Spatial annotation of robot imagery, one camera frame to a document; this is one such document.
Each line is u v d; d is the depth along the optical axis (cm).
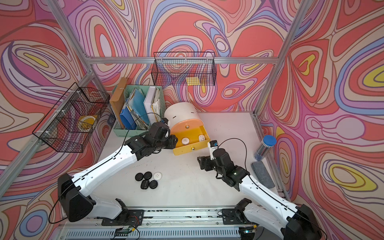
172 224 72
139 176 87
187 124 85
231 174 58
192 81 91
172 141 77
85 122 70
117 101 81
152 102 91
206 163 69
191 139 91
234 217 72
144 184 82
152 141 56
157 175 86
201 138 91
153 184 83
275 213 43
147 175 87
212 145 69
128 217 72
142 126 102
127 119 93
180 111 95
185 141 90
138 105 92
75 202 38
